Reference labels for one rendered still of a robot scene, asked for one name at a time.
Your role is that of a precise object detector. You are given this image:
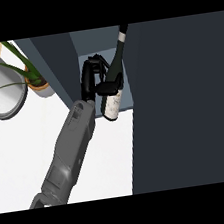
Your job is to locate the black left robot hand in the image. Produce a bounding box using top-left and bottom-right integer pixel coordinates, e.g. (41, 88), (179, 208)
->
(75, 50), (127, 104)

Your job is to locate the dark green wine bottle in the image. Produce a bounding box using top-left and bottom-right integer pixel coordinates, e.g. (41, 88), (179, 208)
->
(89, 23), (142, 123)

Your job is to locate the dark grey cabinet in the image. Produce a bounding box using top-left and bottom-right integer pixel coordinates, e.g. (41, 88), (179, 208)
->
(13, 24), (136, 128)

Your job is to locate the dark grey cabinet door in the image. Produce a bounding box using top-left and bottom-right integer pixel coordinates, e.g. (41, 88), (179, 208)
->
(108, 9), (224, 196)

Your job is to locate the green potted plant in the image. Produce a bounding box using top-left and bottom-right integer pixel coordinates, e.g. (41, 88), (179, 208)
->
(0, 34), (57, 105)

